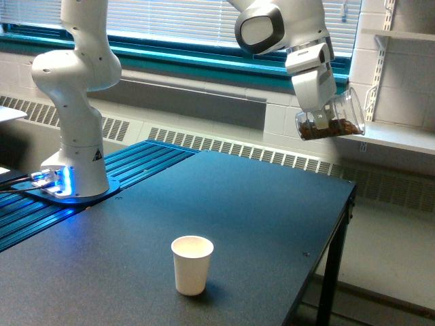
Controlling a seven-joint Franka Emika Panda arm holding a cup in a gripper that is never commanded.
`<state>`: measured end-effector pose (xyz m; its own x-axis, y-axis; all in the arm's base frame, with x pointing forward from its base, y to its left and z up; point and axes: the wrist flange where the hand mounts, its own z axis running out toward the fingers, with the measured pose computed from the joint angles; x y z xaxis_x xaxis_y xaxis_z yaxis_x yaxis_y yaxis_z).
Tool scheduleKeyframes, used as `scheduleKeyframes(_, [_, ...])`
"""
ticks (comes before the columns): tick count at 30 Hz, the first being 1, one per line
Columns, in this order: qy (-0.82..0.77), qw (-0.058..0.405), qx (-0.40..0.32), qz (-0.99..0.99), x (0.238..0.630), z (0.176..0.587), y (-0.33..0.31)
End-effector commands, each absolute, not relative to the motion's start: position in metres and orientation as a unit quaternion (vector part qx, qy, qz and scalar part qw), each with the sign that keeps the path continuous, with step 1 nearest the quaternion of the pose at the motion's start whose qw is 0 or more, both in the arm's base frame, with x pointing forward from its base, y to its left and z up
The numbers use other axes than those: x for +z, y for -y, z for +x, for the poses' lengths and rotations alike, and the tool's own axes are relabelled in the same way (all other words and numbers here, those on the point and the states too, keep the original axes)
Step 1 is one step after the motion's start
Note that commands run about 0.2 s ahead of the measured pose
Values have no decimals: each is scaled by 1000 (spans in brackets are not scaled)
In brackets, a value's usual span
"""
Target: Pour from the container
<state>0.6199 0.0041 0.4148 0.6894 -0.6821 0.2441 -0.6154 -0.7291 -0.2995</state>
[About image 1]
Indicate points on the white upper wall shelf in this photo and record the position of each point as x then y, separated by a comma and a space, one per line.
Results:
401, 34

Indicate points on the clear plastic cup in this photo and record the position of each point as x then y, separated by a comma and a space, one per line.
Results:
346, 106

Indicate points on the white lower wall shelf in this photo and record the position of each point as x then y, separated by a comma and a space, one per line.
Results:
400, 137

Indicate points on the white paper cup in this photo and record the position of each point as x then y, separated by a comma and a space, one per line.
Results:
191, 257

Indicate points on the white window blinds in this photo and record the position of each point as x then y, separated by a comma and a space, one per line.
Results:
208, 23

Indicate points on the white shelf bracket rail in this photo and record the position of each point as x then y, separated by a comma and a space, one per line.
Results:
382, 41

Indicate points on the brown nuts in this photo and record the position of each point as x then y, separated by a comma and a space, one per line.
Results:
309, 131

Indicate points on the black table leg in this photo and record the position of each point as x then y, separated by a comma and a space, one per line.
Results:
333, 264

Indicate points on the blind pull cord handle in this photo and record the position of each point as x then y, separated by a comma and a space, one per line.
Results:
344, 10

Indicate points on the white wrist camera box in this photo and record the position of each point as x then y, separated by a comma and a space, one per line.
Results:
308, 58

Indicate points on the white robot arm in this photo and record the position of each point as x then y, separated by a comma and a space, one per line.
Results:
67, 76

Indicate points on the baseboard radiator heater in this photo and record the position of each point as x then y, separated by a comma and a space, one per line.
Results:
373, 183

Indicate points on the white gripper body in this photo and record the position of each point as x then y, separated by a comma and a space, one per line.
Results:
314, 87

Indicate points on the blue aluminium rail platform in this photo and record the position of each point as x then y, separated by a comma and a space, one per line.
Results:
23, 216

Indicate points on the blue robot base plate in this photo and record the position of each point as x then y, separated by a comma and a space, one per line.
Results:
114, 188

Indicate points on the white wall shelf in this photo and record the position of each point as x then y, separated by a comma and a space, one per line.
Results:
400, 137
401, 34

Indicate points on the white desk edge left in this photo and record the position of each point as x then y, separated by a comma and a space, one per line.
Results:
8, 114

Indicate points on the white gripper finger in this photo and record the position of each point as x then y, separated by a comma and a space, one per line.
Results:
308, 117
323, 117

